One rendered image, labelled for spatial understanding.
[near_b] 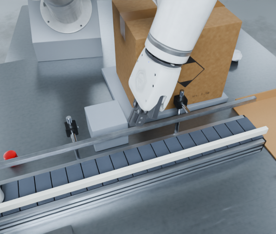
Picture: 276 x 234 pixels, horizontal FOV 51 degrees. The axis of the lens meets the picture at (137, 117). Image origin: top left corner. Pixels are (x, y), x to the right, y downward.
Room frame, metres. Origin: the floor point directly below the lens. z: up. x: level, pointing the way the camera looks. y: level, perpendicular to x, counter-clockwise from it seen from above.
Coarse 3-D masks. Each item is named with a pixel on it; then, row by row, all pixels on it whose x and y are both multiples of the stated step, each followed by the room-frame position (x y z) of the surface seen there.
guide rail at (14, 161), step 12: (252, 96) 0.59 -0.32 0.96; (216, 108) 0.55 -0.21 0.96; (228, 108) 0.56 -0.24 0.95; (168, 120) 0.50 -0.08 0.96; (180, 120) 0.51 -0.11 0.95; (120, 132) 0.46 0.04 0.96; (132, 132) 0.47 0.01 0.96; (72, 144) 0.42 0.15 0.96; (84, 144) 0.43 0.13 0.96; (24, 156) 0.39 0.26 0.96; (36, 156) 0.39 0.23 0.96; (0, 168) 0.36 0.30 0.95
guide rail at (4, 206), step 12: (252, 132) 0.50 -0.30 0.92; (264, 132) 0.51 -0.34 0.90; (204, 144) 0.46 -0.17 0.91; (216, 144) 0.46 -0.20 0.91; (228, 144) 0.48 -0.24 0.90; (168, 156) 0.42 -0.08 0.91; (180, 156) 0.43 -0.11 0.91; (132, 168) 0.39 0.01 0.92; (144, 168) 0.40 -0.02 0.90; (84, 180) 0.36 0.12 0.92; (96, 180) 0.36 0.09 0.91; (108, 180) 0.37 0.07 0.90; (48, 192) 0.33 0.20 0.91; (60, 192) 0.33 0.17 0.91; (0, 204) 0.30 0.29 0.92; (12, 204) 0.30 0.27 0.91; (24, 204) 0.30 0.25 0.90
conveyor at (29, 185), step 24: (240, 120) 0.58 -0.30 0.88; (168, 144) 0.49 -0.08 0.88; (192, 144) 0.49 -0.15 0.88; (240, 144) 0.49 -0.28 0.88; (72, 168) 0.41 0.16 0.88; (96, 168) 0.41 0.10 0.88; (120, 168) 0.41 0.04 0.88; (24, 192) 0.35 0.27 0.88; (72, 192) 0.35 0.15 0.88; (0, 216) 0.29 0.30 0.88
